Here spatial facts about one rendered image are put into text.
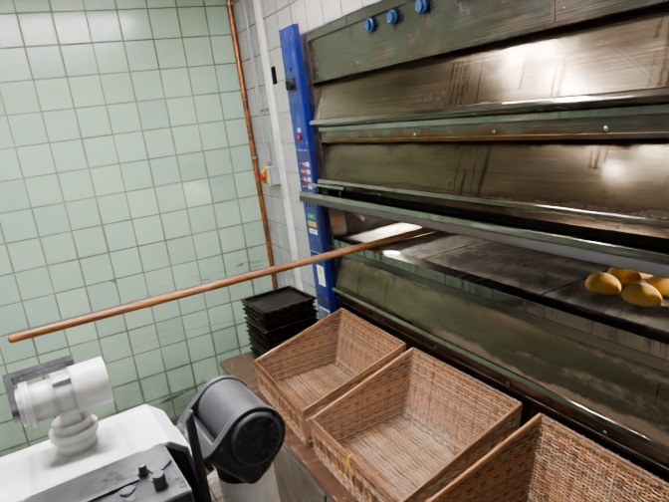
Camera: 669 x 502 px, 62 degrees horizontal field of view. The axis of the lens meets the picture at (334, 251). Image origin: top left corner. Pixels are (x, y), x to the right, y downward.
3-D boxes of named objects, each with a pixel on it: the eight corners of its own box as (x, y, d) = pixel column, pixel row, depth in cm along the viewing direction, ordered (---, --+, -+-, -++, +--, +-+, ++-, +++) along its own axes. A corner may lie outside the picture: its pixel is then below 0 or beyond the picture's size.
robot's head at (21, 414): (88, 404, 74) (72, 351, 76) (15, 429, 69) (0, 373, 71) (88, 412, 79) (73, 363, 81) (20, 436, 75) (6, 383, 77)
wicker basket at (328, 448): (419, 407, 221) (413, 344, 214) (531, 481, 173) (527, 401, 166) (312, 455, 200) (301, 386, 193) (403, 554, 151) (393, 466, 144)
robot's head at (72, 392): (119, 422, 77) (106, 365, 75) (40, 452, 72) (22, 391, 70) (111, 404, 83) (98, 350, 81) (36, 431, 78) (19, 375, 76)
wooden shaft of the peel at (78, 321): (8, 345, 179) (6, 337, 178) (9, 342, 182) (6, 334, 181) (437, 231, 249) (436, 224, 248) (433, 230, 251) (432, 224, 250)
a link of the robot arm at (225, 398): (289, 474, 86) (274, 395, 83) (235, 501, 82) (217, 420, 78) (258, 441, 96) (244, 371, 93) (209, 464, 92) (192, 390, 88)
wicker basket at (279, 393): (349, 358, 273) (342, 306, 266) (415, 405, 223) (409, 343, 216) (256, 389, 253) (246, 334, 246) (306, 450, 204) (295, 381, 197)
